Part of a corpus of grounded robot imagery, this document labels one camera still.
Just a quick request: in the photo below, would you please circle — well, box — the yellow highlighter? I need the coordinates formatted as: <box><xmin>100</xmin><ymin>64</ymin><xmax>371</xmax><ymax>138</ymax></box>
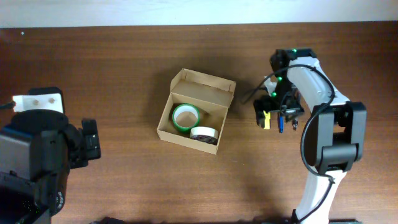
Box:
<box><xmin>262</xmin><ymin>111</ymin><xmax>271</xmax><ymax>129</ymax></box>

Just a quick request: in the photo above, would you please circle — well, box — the black pen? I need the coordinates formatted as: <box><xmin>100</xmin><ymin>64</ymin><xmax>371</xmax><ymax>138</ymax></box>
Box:
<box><xmin>292</xmin><ymin>118</ymin><xmax>299</xmax><ymax>131</ymax></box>

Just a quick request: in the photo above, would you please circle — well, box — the beige tape roll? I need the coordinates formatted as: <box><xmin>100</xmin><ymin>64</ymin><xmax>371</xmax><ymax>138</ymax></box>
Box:
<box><xmin>190</xmin><ymin>126</ymin><xmax>219</xmax><ymax>145</ymax></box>

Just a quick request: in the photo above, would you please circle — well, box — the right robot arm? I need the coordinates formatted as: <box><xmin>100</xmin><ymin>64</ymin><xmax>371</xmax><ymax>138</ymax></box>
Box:
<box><xmin>253</xmin><ymin>49</ymin><xmax>367</xmax><ymax>223</ymax></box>

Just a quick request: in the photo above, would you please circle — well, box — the blue pen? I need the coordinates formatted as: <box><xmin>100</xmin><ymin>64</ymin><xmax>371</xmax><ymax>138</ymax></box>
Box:
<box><xmin>278</xmin><ymin>114</ymin><xmax>284</xmax><ymax>134</ymax></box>

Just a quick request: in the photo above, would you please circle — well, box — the green tape roll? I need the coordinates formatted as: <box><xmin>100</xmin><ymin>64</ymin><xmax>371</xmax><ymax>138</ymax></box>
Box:
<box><xmin>172</xmin><ymin>103</ymin><xmax>200</xmax><ymax>133</ymax></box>

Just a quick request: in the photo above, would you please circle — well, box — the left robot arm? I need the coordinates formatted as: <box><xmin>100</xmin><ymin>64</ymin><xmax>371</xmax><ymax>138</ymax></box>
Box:
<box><xmin>1</xmin><ymin>87</ymin><xmax>101</xmax><ymax>223</ymax></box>

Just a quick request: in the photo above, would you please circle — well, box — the cardboard box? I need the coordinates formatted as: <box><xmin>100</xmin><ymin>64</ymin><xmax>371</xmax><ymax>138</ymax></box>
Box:
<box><xmin>157</xmin><ymin>68</ymin><xmax>236</xmax><ymax>154</ymax></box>

